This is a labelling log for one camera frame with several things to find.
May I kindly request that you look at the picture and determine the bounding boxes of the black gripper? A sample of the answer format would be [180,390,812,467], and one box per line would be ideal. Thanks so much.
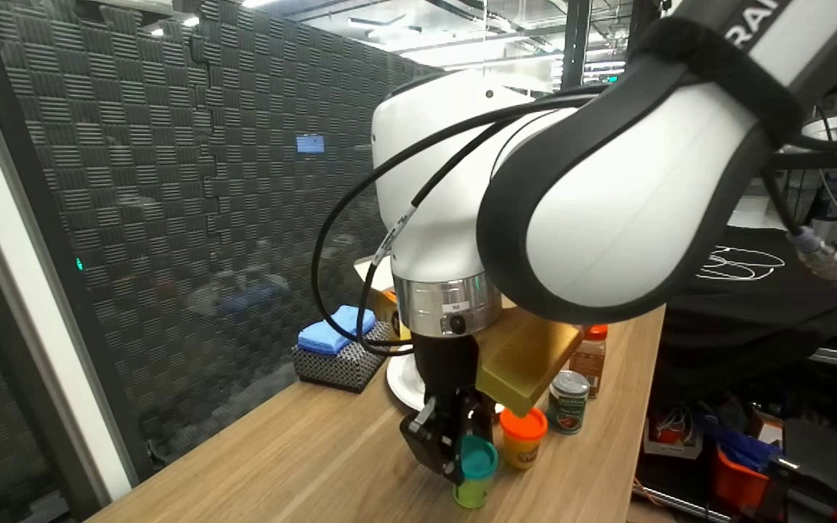
[398,338,493,486]

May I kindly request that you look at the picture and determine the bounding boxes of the teal lid play-doh can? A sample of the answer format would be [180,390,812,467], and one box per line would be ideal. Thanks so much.
[453,437,500,511]

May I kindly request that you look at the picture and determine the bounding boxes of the orange lid play-doh can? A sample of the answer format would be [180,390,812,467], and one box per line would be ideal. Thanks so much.
[496,406,549,470]

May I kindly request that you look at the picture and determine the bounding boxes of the green label tin can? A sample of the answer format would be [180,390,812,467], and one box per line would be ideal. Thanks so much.
[549,370,590,434]

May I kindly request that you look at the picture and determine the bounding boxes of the red cap spice jar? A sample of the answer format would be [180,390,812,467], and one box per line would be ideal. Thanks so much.
[568,326,606,393]

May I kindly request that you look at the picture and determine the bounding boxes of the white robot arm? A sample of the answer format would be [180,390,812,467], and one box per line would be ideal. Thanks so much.
[371,0,837,486]

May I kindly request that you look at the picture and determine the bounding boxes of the white paper plate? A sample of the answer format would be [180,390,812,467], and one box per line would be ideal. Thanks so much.
[382,355,424,411]

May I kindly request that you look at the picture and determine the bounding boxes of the black mesh box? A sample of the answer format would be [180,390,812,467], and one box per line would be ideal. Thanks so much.
[289,322,379,393]

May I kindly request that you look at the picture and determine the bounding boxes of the blue sponge cloth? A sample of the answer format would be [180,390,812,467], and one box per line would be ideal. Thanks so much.
[297,305,374,358]

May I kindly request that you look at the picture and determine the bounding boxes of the white coiled cable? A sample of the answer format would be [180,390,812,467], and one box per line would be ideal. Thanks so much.
[693,241,791,284]

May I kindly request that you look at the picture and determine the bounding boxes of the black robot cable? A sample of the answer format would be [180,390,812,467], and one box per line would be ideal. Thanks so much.
[307,84,616,360]

